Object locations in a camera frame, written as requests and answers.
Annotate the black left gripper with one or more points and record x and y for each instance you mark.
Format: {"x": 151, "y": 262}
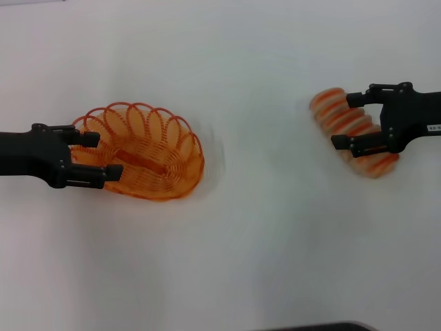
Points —
{"x": 31, "y": 155}

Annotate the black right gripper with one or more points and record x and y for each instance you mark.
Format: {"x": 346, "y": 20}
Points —
{"x": 413, "y": 117}

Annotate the orange striped long bread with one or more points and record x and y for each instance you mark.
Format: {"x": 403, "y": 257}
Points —
{"x": 341, "y": 113}

